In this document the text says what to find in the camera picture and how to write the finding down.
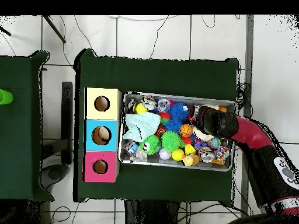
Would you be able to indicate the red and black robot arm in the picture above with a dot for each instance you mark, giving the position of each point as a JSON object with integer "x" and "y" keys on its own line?
{"x": 252, "y": 133}

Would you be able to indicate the clear mesh bin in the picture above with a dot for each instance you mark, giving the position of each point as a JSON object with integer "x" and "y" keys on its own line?
{"x": 140, "y": 161}

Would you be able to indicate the wooden box with three holes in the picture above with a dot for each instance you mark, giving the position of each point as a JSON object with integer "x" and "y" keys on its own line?
{"x": 112, "y": 140}

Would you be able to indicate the mint green muslin cloth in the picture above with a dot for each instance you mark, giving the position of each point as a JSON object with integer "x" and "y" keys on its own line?
{"x": 142, "y": 126}

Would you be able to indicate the orange tiger striped ball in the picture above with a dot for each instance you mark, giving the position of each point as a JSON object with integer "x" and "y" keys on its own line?
{"x": 161, "y": 131}

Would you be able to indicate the green furry monster toy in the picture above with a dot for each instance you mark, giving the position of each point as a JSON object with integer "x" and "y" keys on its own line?
{"x": 150, "y": 144}

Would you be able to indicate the blue spiky rubber ball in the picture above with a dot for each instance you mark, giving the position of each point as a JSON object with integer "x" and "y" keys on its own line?
{"x": 174, "y": 125}

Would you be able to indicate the green spiky rubber ball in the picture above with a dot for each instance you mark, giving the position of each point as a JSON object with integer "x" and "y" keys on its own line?
{"x": 171, "y": 141}

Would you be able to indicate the blue furry monster toy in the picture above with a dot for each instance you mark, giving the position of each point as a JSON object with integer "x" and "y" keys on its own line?
{"x": 178, "y": 111}

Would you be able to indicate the small orange basketball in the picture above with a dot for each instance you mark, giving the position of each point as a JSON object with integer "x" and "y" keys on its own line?
{"x": 187, "y": 130}

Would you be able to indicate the dark green table cloth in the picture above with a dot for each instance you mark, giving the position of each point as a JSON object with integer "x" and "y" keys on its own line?
{"x": 154, "y": 74}
{"x": 18, "y": 140}

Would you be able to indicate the cream muslin cloth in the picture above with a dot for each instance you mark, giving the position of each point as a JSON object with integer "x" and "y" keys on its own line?
{"x": 202, "y": 135}

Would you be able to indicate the black upright panel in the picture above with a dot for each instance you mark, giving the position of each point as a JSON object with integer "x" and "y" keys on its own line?
{"x": 67, "y": 121}

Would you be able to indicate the grey round base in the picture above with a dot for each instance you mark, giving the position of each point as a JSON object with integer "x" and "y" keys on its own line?
{"x": 53, "y": 176}

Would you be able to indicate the grey vertical beam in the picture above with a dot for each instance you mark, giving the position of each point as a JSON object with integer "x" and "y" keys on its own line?
{"x": 250, "y": 46}

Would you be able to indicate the thin black rod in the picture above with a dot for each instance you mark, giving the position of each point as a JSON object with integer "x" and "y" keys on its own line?
{"x": 53, "y": 28}

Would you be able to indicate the bright green cup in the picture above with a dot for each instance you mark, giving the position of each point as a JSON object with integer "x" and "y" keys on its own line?
{"x": 5, "y": 97}

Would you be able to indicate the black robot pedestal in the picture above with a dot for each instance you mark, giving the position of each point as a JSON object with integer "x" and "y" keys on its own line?
{"x": 154, "y": 214}

